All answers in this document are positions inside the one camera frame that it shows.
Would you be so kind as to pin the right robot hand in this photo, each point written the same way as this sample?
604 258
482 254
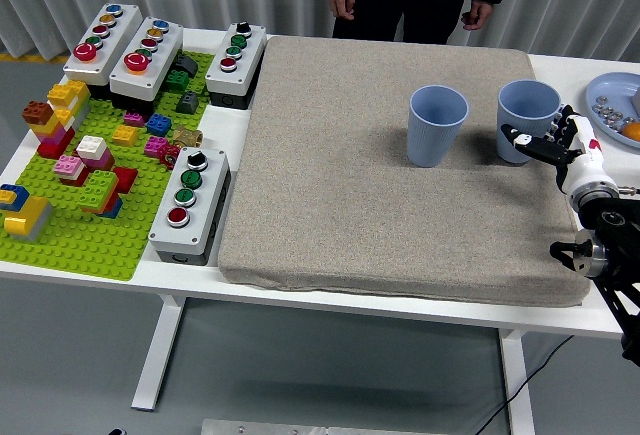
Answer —
585 165

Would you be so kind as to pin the four-button control box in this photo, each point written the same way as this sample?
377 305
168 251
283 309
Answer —
245 67
205 205

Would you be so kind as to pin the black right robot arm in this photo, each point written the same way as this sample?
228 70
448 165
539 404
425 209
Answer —
612 220

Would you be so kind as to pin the pink and red brick stack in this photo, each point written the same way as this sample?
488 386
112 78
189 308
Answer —
70 167

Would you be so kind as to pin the person's left hand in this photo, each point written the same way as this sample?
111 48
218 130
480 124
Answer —
477 15

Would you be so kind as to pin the green brick assembly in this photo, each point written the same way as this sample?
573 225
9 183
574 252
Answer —
100 190

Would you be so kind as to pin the dark green brick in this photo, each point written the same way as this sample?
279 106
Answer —
177 81

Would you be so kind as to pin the blue yellow grey brick assembly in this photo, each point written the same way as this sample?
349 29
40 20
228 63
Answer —
27 215

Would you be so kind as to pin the dark grey sloped brick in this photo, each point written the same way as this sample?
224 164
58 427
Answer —
187 65

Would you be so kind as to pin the five-button control box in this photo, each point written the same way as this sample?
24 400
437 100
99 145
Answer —
112 45
162 60

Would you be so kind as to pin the small orange object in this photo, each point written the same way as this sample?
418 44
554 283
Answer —
632 131

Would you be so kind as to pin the green studded baseplate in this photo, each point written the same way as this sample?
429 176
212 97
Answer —
85 250

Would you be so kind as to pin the multicolour brick tower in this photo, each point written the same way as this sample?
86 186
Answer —
57 130

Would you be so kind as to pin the red gear piece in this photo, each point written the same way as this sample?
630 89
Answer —
170 156

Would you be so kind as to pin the grey-brown mat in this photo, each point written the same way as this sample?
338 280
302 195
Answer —
350 205

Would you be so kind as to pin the yellow brick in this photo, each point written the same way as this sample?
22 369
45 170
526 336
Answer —
125 136

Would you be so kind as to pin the blue brick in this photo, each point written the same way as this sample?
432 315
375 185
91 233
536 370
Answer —
159 125

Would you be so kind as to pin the blue ribbed cup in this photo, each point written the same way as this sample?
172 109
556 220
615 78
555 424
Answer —
525 105
432 140

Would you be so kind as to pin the blue plate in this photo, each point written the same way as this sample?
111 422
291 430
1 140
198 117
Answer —
615 87

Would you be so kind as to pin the yellow floor tape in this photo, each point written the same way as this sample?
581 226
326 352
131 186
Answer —
30 58

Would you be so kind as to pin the white and pink brick stack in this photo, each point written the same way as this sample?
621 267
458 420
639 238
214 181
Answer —
95 150

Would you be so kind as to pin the person's right hand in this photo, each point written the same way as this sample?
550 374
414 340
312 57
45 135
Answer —
341 2

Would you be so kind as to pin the brass pipe fitting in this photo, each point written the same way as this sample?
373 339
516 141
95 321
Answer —
187 136

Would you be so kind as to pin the small magenta brick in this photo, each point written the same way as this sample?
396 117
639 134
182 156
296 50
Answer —
134 119

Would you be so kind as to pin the white table leg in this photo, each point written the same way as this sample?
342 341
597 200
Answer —
517 390
160 355

